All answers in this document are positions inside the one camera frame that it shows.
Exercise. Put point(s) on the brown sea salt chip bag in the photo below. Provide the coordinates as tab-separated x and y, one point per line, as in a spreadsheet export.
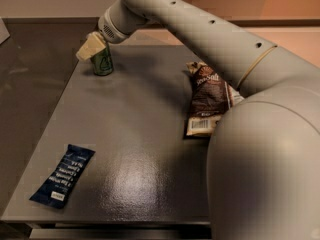
211	98

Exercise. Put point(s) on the blue rxbar blueberry wrapper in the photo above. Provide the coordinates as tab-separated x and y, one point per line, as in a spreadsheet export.
56	189

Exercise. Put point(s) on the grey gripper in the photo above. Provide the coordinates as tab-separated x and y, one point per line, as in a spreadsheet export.
107	29

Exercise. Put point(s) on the green soda can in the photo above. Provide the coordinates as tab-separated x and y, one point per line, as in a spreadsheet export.
102	62

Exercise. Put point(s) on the white paper sheet corner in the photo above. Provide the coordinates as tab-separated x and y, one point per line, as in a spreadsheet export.
4	33

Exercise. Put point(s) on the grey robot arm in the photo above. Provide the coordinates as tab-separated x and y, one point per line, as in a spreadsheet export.
263	162

